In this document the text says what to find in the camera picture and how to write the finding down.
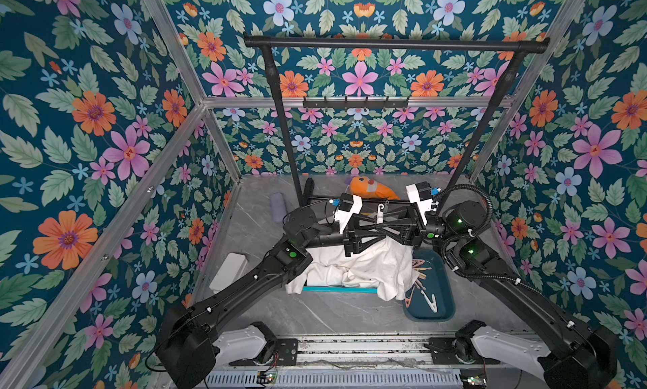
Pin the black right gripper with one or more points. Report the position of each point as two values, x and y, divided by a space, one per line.
414 223

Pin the teal basket under shirt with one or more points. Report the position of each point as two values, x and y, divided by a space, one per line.
339 289

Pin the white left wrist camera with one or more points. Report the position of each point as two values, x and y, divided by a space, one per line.
346 206

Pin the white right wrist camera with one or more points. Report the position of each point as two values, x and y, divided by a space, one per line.
423 196

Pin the dark teal clothespin tray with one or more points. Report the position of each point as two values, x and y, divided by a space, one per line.
433 277

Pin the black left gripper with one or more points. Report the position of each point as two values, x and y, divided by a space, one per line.
339 240

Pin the white box on table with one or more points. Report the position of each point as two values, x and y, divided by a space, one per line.
231 269

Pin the grey purple cylinder roller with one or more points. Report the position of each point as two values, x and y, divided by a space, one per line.
278 207

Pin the orange plush fish toy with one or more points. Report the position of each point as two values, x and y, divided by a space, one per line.
368 188

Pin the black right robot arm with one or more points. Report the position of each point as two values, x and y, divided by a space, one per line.
569 353

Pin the white t-shirt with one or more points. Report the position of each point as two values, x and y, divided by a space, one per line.
386 266

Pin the pink clothespin in tray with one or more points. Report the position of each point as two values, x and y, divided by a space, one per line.
409 296

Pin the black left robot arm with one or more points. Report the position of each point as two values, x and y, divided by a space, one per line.
185 340

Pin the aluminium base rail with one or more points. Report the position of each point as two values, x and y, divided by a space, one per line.
387 361

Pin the black clothes rack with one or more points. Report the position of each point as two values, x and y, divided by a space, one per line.
438 76

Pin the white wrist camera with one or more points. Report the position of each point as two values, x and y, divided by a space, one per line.
423 196
346 206

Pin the black wall hook rail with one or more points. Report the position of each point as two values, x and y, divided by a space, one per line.
356 103

